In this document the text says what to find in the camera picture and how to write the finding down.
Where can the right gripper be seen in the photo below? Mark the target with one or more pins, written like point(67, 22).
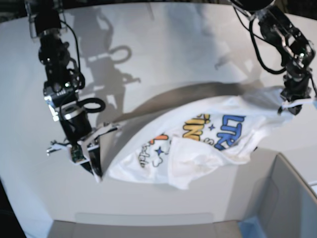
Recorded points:
point(78, 131)

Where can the grey cardboard bin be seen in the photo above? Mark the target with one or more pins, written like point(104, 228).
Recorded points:
point(283, 207)

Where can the white printed t-shirt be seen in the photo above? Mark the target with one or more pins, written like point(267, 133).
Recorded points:
point(195, 139)

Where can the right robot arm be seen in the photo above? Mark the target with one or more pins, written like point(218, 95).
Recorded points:
point(60, 91)

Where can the grey tape strip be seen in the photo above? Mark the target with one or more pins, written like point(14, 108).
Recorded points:
point(144, 220)

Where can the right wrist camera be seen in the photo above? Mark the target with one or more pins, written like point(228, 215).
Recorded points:
point(76, 155)

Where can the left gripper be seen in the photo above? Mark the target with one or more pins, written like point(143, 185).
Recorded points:
point(296, 93)

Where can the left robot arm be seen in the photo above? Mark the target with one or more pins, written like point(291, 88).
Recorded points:
point(296, 51)

